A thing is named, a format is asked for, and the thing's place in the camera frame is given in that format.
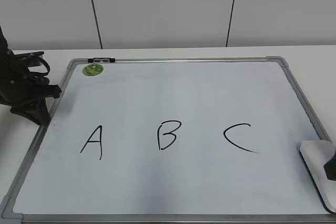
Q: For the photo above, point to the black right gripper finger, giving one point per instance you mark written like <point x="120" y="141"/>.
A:
<point x="330" y="168"/>

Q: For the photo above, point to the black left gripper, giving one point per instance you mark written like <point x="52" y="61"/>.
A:
<point x="24" y="81"/>

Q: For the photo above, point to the white board with grey frame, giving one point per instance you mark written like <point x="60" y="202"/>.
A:
<point x="172" y="141"/>

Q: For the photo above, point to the white board eraser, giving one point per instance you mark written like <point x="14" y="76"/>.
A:
<point x="315" y="154"/>

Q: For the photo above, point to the round green magnet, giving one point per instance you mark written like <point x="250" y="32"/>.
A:
<point x="93" y="70"/>

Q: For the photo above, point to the black and silver board clip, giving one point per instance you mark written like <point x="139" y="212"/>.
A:
<point x="101" y="60"/>

